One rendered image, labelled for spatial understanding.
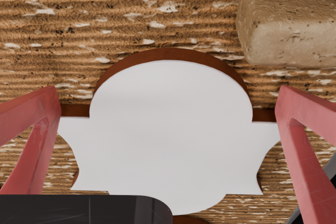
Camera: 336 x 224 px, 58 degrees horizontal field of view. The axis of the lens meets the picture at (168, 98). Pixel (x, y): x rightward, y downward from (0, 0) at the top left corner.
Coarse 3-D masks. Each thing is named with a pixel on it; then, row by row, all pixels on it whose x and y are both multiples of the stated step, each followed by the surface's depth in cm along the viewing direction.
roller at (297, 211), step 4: (332, 156) 20; (332, 160) 21; (328, 164) 21; (332, 164) 21; (324, 168) 21; (328, 168) 21; (332, 168) 21; (328, 172) 22; (332, 172) 22; (328, 176) 22; (332, 176) 23; (296, 208) 26; (296, 212) 27; (300, 212) 28; (292, 216) 27; (296, 216) 28; (288, 220) 28; (292, 220) 29
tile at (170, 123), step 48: (96, 96) 13; (144, 96) 13; (192, 96) 13; (240, 96) 13; (96, 144) 15; (144, 144) 15; (192, 144) 15; (240, 144) 15; (144, 192) 19; (192, 192) 19; (240, 192) 19
